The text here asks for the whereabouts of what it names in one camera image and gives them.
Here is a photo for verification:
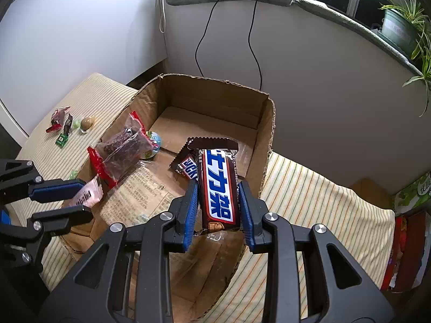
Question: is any red wrapped candy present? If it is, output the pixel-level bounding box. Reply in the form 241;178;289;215
46;107;71;133

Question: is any brown round candy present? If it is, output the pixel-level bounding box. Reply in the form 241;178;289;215
80;116;97;134

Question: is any small brown chocolate bar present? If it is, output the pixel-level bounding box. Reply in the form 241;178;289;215
169;148;203;181

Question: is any green printed bag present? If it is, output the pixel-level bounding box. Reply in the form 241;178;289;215
391;171;431;216

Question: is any large brown chocolate bar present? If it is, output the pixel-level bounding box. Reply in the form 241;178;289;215
187;136;244;235

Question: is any black cable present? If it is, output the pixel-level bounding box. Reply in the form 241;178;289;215
194;0;232;77
248;0;267;92

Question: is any cardboard box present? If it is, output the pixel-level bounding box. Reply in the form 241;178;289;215
60;73;277;323

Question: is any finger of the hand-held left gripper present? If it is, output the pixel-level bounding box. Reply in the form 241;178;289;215
0;205;94;275
0;159;87;204

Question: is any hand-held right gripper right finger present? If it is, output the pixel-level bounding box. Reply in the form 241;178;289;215
238;180;395;323

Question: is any clear printed cracker packet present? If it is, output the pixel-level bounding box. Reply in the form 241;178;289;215
99;164;190;228

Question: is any clear red-ended dried fruit packet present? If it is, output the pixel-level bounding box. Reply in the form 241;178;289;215
87;111;161;192

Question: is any round green jelly cup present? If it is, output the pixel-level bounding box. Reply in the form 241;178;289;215
143;131;163;161

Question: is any pink snack packet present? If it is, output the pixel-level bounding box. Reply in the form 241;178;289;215
69;175;104;209

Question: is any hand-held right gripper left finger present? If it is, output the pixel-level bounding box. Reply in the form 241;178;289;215
40;179;200;323

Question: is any potted spider plant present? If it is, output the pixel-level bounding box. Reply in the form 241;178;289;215
360;0;431;118

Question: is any thick white cable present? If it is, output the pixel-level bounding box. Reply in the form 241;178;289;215
156;0;169;35

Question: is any red storage box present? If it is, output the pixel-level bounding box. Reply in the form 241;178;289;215
380;209;431;293

